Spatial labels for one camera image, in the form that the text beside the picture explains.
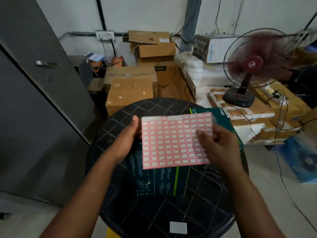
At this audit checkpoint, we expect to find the person's right hand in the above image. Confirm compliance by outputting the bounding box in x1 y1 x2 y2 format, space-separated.
196 123 244 174

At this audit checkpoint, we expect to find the person's left hand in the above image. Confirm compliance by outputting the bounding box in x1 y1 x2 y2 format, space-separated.
108 115 142 163

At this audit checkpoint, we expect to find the pink bordered label sticker sheet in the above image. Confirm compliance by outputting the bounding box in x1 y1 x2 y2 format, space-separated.
141 112 215 170

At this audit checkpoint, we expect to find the person's left forearm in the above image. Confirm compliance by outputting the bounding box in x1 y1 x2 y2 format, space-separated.
40 150 124 238

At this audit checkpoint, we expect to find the person's right forearm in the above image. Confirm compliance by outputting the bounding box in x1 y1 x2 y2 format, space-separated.
223 165 286 238

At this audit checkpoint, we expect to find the large brown cardboard box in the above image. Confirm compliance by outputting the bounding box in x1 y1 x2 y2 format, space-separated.
105 78 154 116

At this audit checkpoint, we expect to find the flattened cardboard with white tape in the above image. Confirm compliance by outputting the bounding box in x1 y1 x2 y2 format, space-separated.
208 88 276 127

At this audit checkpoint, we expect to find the taped brown cardboard box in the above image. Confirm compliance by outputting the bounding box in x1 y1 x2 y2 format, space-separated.
103 66 158 97

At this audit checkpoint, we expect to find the printed brown cardboard box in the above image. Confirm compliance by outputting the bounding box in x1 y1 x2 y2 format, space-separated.
139 60 196 103

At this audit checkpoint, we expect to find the dark green product box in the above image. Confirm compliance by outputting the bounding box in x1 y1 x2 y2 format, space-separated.
127 107 244 198

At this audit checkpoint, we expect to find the black round plastic table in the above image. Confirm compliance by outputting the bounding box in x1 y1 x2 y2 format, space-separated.
85 98 249 238

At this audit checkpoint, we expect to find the open brown cardboard box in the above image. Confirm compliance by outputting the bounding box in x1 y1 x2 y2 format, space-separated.
130 41 177 64

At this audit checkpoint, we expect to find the clear plastic bag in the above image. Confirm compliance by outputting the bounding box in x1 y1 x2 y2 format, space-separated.
175 51 206 87

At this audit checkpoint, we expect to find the blue white paper booklet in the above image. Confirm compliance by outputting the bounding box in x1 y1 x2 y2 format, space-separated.
85 52 107 63

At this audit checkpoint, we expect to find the yellow cardboard box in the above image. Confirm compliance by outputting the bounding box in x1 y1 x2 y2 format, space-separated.
253 82 312 122

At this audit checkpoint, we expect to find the flat brown cardboard box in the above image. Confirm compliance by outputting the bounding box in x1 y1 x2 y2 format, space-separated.
128 30 171 45

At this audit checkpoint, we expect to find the red table fan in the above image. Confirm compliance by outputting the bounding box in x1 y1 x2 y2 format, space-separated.
222 28 298 108

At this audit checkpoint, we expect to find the white sticker label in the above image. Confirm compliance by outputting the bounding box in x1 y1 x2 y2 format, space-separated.
169 221 188 234

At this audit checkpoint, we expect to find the white printed carton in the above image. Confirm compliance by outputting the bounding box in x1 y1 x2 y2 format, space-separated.
192 35 239 64

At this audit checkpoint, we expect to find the blue fan carton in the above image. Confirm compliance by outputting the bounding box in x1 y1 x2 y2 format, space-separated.
277 135 317 184

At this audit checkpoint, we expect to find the grey metal door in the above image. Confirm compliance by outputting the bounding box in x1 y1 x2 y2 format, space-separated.
0 0 97 207

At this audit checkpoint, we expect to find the grey vertical pipe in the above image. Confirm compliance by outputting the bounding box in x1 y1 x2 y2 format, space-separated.
180 0 203 53

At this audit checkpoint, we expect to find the black power cable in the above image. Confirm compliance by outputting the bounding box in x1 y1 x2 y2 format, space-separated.
224 90 317 226

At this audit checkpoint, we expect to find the white wall socket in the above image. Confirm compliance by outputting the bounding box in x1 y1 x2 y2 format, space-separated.
95 30 115 41

